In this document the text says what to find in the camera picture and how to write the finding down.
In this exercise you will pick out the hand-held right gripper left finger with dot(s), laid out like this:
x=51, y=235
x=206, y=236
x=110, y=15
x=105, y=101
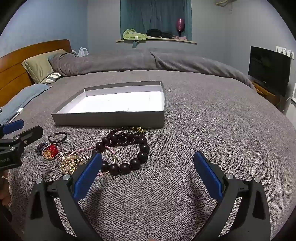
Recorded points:
x=87, y=176

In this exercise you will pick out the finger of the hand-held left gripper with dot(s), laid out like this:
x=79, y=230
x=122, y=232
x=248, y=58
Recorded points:
x=13, y=127
x=30, y=135

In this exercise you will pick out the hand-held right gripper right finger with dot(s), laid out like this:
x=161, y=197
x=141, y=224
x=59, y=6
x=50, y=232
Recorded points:
x=208, y=176

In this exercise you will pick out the red bead gold ornament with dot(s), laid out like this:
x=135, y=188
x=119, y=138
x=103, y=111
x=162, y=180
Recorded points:
x=52, y=149

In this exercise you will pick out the grey shallow cardboard box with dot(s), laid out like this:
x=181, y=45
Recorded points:
x=115, y=102

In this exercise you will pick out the person's left hand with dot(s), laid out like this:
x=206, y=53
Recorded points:
x=4, y=190

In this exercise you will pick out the white charger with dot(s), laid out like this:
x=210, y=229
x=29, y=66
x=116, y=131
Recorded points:
x=20, y=110

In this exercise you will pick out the light blue cloth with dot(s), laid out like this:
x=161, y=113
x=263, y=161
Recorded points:
x=20, y=97

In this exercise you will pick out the grey bed cover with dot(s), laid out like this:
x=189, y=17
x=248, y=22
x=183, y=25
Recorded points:
x=196, y=120

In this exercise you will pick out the wooden headboard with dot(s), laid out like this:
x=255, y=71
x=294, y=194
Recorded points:
x=13, y=69

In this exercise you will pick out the striped pillow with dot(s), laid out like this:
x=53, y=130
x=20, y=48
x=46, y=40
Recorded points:
x=52, y=77

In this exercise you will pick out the green pillow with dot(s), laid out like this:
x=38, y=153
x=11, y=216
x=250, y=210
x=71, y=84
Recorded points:
x=39, y=64

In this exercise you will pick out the white plastic bag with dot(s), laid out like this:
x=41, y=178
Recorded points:
x=82, y=52

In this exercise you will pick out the wooden television stand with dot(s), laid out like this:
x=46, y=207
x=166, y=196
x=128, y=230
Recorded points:
x=266, y=92

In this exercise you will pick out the white router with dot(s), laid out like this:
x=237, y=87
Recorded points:
x=294, y=92

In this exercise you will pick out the black television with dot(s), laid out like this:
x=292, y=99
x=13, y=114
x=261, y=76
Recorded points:
x=269, y=69

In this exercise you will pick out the grey duvet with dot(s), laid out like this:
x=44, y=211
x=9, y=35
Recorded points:
x=138, y=60

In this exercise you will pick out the pink cloth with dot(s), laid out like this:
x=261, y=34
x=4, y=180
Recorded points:
x=183, y=38

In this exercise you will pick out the wooden windowsill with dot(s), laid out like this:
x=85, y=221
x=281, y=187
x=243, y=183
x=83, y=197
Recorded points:
x=161, y=39

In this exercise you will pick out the green cloth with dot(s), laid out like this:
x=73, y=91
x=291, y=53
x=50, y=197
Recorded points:
x=133, y=34

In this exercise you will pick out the black cloth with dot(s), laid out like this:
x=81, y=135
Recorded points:
x=157, y=33

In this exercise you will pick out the pink wine glass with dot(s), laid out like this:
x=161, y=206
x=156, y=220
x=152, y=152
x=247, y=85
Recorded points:
x=180, y=24

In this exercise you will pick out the teal curtain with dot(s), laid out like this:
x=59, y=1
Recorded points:
x=150, y=14

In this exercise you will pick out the white wall switches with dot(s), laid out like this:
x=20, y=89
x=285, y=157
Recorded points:
x=285, y=51

